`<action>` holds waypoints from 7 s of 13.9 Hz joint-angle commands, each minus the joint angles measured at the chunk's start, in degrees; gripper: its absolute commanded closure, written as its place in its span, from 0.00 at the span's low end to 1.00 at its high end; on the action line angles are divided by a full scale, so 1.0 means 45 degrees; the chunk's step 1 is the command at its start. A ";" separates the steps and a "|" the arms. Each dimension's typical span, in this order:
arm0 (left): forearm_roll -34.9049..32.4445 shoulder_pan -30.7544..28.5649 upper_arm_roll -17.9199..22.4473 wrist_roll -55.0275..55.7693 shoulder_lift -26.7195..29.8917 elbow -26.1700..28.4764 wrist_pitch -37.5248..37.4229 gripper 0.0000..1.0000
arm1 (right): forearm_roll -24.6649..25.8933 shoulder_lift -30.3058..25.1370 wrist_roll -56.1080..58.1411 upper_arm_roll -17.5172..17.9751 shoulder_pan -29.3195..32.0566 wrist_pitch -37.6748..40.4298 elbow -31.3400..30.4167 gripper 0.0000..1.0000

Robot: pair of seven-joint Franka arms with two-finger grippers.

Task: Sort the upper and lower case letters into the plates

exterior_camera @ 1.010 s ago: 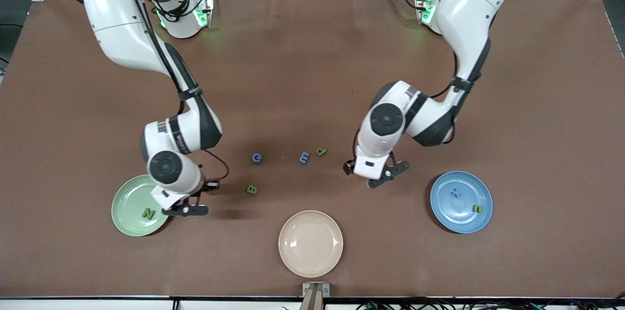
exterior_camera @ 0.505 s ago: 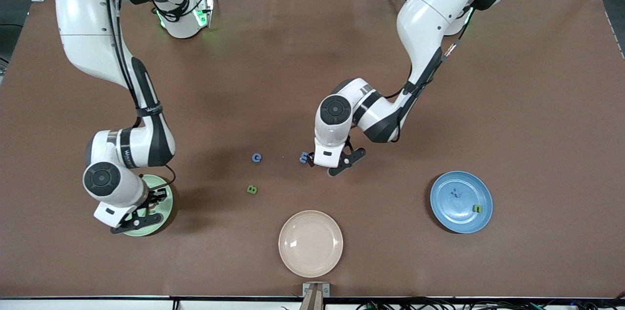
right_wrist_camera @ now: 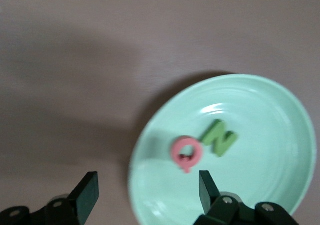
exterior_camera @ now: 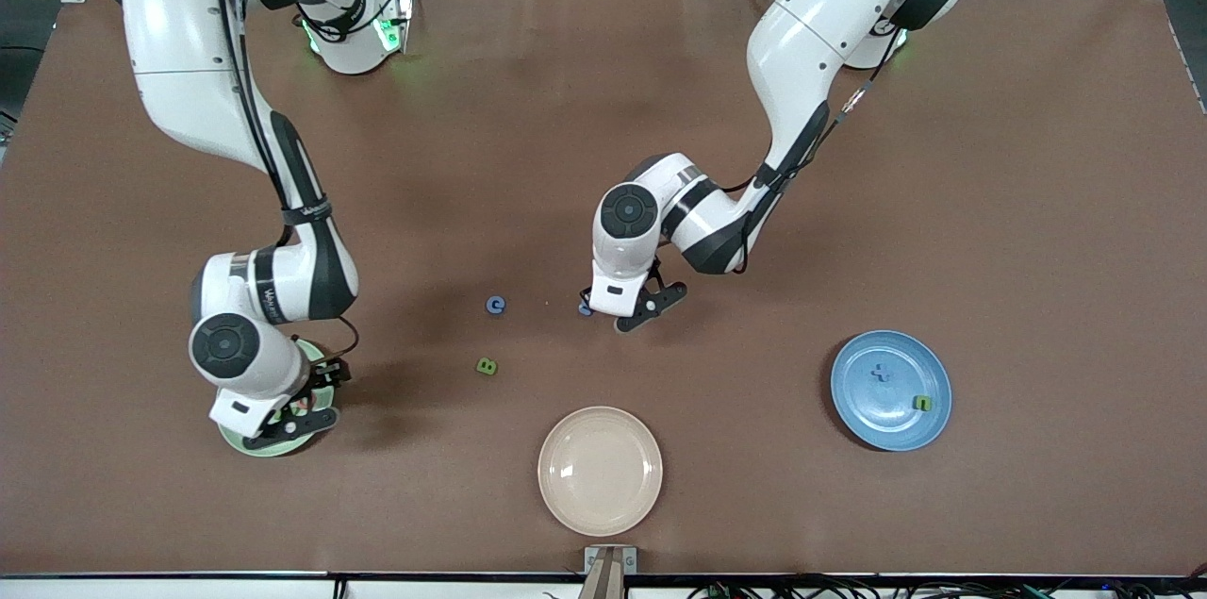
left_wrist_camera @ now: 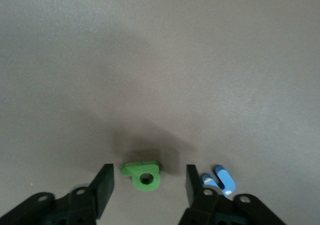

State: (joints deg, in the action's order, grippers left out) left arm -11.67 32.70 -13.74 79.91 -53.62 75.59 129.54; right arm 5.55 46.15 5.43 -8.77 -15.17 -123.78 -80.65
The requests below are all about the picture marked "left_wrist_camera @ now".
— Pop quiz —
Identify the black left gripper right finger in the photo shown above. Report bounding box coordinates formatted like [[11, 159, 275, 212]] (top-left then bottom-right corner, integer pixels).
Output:
[[178, 164, 287, 225]]

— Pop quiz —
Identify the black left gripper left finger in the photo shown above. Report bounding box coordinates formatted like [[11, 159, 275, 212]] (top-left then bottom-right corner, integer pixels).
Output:
[[0, 163, 115, 225]]

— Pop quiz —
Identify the green letter a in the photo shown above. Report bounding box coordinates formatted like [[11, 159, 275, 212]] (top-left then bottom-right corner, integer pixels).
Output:
[[120, 161, 161, 192]]

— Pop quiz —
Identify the blue letter m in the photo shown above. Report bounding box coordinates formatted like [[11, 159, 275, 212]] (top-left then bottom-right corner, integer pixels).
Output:
[[201, 164, 236, 198]]

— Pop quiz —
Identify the brown table cover sheet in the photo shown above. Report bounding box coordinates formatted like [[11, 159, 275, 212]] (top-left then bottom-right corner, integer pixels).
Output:
[[0, 0, 320, 225]]

